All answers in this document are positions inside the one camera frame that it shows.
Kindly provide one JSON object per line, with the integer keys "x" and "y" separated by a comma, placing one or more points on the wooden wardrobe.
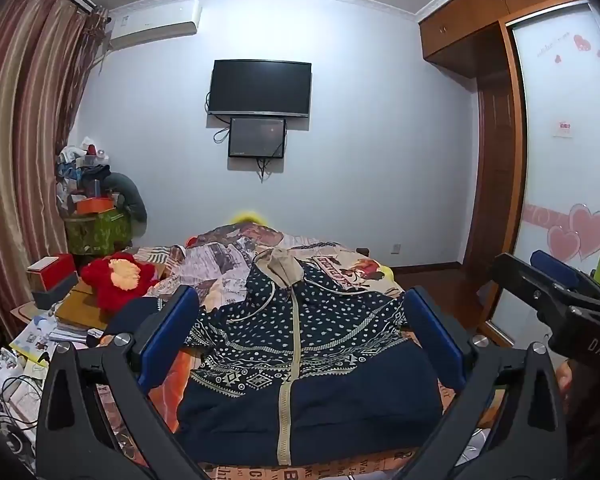
{"x": 495, "y": 160}

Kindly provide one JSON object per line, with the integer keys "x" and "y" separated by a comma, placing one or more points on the small door sticker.
{"x": 563, "y": 128}

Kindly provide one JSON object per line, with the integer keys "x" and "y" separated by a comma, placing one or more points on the printed blanket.
{"x": 220, "y": 260}

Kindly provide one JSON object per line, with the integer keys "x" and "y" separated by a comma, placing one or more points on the wooden nightstand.
{"x": 80, "y": 310}

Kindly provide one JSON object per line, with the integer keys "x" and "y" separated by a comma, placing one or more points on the red plush toy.
{"x": 115, "y": 280}

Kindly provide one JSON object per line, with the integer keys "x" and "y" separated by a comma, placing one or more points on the pile of clutter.
{"x": 80, "y": 170}

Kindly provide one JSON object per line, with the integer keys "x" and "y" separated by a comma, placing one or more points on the person's right forearm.
{"x": 590, "y": 410}

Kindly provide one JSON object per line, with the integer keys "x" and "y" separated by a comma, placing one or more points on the frosted heart-print sliding door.
{"x": 555, "y": 85}

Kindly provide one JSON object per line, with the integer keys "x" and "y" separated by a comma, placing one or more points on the red box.
{"x": 50, "y": 267}

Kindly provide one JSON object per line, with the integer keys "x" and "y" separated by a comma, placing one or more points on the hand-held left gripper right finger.
{"x": 435, "y": 335}

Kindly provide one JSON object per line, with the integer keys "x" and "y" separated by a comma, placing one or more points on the white air conditioner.
{"x": 155, "y": 25}

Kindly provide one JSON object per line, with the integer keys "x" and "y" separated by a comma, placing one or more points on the navy patterned hoodie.
{"x": 305, "y": 340}

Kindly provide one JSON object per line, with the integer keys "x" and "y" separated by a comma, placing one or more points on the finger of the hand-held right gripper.
{"x": 525, "y": 280}
{"x": 550, "y": 261}

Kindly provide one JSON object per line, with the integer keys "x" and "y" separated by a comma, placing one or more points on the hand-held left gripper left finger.
{"x": 172, "y": 330}

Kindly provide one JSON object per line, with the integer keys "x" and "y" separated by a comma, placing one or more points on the small black monitor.
{"x": 257, "y": 137}

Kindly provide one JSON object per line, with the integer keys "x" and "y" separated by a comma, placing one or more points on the grey box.
{"x": 55, "y": 296}

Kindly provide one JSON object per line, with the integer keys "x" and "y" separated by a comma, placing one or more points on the pile of magazines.
{"x": 40, "y": 335}

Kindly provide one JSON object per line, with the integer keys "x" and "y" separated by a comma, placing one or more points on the orange box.
{"x": 95, "y": 205}

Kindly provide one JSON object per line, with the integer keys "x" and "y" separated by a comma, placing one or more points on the striped brown curtain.
{"x": 25, "y": 135}

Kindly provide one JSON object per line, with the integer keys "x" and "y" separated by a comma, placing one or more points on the black wall television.
{"x": 260, "y": 87}

